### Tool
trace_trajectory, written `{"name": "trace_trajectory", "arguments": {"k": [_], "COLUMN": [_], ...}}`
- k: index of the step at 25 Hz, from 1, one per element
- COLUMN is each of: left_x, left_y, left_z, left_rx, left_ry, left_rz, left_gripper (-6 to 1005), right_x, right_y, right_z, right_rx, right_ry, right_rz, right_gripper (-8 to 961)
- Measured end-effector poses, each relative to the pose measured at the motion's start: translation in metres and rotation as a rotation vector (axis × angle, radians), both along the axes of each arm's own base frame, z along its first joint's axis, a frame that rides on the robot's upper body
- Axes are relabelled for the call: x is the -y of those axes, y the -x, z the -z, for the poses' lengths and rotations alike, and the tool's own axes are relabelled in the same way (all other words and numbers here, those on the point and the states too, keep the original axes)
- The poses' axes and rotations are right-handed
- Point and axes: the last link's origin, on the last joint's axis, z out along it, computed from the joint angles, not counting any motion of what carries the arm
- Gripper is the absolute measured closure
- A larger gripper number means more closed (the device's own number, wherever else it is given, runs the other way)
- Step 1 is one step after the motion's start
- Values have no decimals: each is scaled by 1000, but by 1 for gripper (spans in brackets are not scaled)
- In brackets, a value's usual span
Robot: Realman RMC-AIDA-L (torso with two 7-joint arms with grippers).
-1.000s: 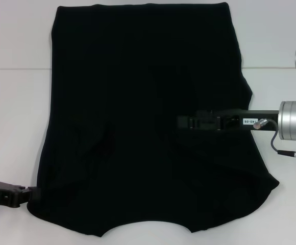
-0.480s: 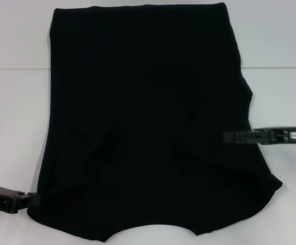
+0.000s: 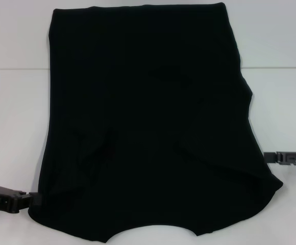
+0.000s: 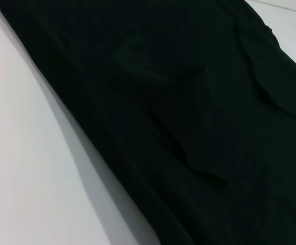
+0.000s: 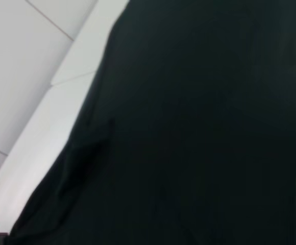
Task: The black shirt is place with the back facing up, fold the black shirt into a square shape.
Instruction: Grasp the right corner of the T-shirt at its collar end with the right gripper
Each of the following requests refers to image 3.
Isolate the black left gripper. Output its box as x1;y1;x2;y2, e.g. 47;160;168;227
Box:
0;185;43;214

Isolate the black T-shirt with white print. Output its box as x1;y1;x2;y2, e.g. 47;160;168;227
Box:
27;2;284;245

